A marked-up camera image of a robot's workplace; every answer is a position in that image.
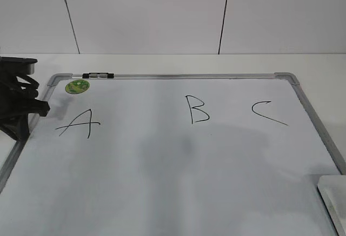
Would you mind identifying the white whiteboard eraser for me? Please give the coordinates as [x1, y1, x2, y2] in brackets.
[317, 175, 346, 236]

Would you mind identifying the green round magnet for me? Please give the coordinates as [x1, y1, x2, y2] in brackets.
[65, 79, 90, 95]

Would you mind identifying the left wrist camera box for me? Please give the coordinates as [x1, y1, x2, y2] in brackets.
[1, 57, 38, 75]

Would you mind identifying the white magnetic whiteboard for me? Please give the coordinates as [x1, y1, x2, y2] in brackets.
[1, 73, 345, 235]

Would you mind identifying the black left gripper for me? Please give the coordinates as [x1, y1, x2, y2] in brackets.
[1, 70, 50, 141]

